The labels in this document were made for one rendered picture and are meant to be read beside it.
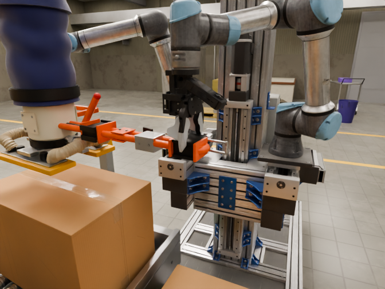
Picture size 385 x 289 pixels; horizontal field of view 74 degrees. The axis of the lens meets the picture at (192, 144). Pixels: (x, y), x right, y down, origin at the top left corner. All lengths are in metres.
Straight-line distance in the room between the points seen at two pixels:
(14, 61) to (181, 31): 0.59
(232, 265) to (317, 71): 1.24
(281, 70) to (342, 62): 2.00
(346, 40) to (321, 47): 9.75
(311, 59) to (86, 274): 1.04
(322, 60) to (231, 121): 0.52
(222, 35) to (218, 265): 1.43
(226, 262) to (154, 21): 1.43
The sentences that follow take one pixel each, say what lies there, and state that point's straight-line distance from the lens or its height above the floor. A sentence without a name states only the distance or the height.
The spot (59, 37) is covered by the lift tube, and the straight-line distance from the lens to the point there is 1.02.
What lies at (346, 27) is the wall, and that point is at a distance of 10.78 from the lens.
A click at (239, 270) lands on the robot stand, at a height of 0.21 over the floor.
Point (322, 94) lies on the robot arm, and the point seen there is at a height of 1.32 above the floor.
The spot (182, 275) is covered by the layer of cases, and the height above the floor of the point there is 0.54.
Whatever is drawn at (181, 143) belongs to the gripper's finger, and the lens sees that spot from 0.66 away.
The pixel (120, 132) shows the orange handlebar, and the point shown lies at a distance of 0.83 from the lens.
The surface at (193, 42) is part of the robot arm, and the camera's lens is 0.66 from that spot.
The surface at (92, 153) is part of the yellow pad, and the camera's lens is 1.07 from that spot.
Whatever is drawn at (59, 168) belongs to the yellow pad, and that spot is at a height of 1.10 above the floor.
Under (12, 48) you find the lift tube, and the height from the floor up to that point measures 1.48.
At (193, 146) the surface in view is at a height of 1.24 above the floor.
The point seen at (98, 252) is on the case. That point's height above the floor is 0.82.
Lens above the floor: 1.45
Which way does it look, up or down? 18 degrees down
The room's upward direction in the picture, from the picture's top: straight up
